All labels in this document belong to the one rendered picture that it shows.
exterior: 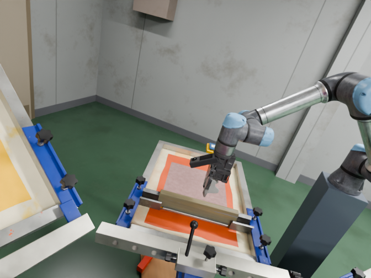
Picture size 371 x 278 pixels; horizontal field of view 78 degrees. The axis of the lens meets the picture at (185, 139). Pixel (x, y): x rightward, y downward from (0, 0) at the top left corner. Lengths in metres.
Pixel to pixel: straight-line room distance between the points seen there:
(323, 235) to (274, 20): 2.83
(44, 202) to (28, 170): 0.11
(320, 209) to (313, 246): 0.24
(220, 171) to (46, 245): 0.59
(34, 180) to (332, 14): 3.53
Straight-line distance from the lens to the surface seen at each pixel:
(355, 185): 1.37
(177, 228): 1.05
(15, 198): 0.82
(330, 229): 1.46
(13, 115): 0.91
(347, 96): 1.00
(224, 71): 3.69
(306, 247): 1.54
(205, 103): 3.83
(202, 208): 1.04
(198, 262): 0.81
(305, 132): 3.66
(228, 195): 1.32
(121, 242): 0.87
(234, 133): 0.83
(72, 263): 2.07
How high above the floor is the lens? 1.71
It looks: 25 degrees down
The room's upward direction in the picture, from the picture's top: 16 degrees clockwise
